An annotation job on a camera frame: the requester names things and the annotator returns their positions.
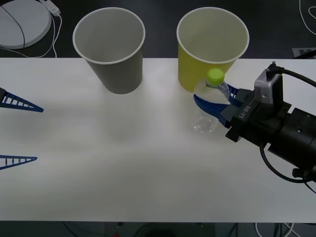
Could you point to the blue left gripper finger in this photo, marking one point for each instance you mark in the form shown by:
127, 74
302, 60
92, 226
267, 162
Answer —
17, 102
14, 161

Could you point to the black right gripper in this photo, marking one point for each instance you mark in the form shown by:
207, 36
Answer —
261, 123

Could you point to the clear bottle with green cap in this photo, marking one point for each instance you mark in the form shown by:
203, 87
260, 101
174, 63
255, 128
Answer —
215, 76

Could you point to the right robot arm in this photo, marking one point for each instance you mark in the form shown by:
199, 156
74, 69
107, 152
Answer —
298, 133

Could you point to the yellow-green plastic waste bin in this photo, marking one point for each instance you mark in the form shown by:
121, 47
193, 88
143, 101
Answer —
192, 71

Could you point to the pale grey round disc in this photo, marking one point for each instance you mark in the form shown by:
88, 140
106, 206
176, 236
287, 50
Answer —
32, 22

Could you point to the grey patterned floor plate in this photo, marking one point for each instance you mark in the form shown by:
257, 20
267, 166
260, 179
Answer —
303, 52

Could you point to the white power strip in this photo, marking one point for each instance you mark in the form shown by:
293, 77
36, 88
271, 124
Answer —
53, 7

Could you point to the grey plastic waste bin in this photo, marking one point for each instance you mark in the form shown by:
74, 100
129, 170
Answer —
116, 74

